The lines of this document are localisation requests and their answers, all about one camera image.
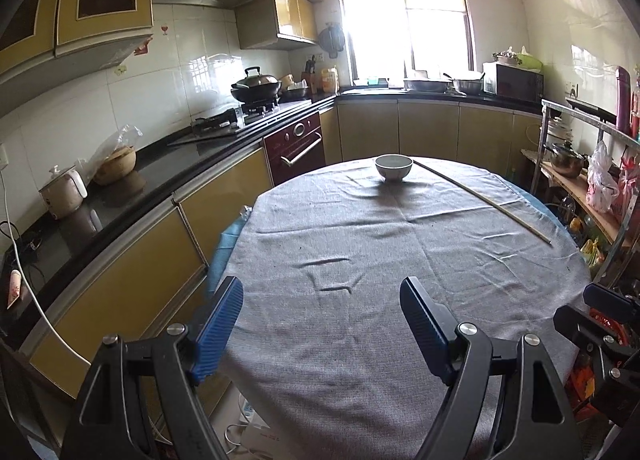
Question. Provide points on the metal basin on counter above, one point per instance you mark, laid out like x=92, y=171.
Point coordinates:
x=427, y=85

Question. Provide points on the white power strip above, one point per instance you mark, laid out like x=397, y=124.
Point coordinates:
x=248, y=415

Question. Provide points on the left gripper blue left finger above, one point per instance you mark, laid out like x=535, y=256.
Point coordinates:
x=211, y=327

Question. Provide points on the dark red built-in oven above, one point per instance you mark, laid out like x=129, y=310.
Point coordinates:
x=295, y=150

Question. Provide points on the black wok with lid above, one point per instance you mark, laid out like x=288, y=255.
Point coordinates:
x=256, y=87

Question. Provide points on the black microwave oven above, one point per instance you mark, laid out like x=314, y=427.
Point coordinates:
x=513, y=82

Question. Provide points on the white ceramic bowl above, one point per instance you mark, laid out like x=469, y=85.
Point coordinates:
x=393, y=167

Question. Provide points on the white rice cooker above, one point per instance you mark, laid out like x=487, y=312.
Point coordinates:
x=65, y=191

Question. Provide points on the pink plastic bag on rack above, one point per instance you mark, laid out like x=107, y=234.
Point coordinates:
x=602, y=189

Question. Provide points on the steel pot on rack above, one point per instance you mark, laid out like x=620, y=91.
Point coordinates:
x=565, y=160

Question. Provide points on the yellow upper cabinet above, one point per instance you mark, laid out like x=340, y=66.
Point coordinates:
x=50, y=42

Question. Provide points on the metal storage rack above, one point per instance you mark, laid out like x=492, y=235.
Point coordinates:
x=619, y=225

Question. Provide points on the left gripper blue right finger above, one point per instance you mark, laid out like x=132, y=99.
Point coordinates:
x=433, y=328

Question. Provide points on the long thin wooden stick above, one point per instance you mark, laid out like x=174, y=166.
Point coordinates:
x=513, y=217

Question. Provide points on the grey tablecloth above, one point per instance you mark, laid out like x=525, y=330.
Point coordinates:
x=322, y=348

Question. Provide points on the knife block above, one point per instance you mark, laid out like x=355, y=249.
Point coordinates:
x=309, y=74

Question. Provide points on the brown clay pot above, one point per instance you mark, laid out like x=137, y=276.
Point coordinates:
x=117, y=166

